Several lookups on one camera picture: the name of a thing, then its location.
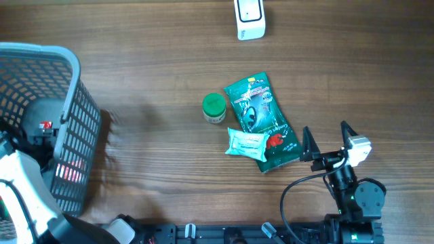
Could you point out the green 3M gloves packet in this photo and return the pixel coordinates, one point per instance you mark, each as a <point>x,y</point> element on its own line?
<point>258,112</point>

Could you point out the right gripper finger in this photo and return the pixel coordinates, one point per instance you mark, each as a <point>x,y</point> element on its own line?
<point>310,150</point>
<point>347,132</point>

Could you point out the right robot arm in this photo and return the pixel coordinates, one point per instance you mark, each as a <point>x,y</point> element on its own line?
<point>359,202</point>

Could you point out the white barcode scanner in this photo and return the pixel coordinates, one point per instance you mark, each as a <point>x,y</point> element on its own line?
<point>250,19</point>

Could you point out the grey plastic mesh basket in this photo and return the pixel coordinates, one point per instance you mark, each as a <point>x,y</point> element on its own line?
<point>42,83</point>

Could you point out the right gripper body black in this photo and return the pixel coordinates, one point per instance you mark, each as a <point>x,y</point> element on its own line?
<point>327,160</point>

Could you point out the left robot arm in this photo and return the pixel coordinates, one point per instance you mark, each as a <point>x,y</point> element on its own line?
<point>35,214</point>

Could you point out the green lid small jar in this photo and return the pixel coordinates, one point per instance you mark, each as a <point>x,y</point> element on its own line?
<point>214,108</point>

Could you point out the red tube with green cap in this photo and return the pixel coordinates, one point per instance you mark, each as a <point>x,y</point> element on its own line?
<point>45,125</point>

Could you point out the teal wet wipes pack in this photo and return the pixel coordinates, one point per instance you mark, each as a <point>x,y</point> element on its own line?
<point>247,144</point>

